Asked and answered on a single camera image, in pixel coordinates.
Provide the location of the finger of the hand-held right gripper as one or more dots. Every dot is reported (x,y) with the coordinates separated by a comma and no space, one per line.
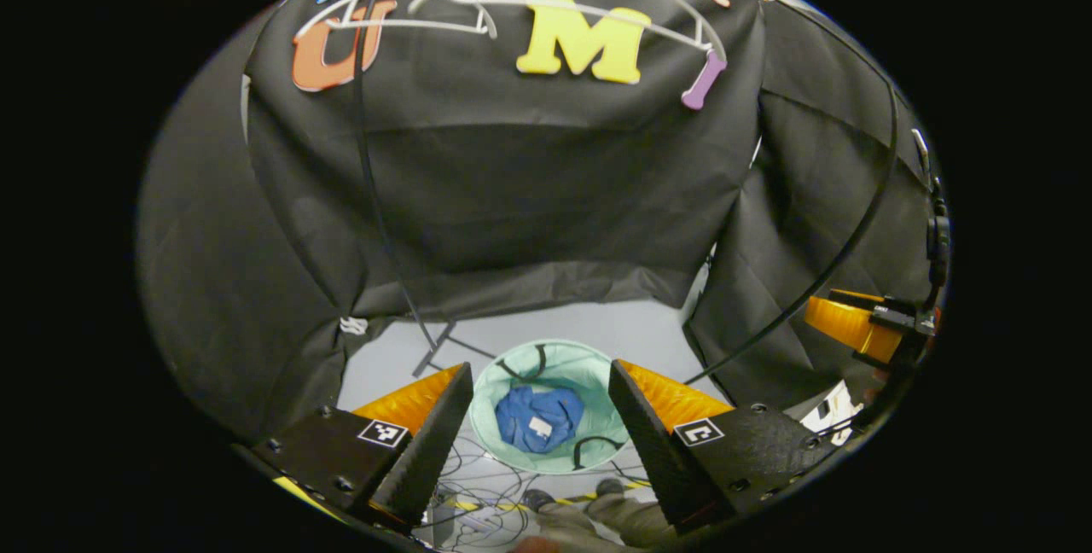
(879,307)

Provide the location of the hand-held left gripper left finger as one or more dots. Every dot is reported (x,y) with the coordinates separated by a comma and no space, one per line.
(426,459)

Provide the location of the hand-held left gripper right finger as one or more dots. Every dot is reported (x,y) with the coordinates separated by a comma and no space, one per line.
(661,459)

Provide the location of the blue garment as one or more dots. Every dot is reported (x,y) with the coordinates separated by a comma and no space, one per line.
(529,416)

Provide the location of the mint green laundry hamper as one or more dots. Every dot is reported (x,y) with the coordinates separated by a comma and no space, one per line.
(554,365)

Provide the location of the black clothes rack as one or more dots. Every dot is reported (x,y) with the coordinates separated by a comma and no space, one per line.
(429,354)

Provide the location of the white plastic hanger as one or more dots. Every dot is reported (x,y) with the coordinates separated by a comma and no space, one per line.
(503,0)
(409,23)

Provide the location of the person's dark shoe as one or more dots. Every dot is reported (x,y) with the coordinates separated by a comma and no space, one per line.
(537,500)
(610,486)

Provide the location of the person's grey trousers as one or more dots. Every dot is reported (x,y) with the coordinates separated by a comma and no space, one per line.
(614,519)

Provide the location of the white sheet with black marks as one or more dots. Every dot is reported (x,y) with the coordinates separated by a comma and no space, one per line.
(832,408)

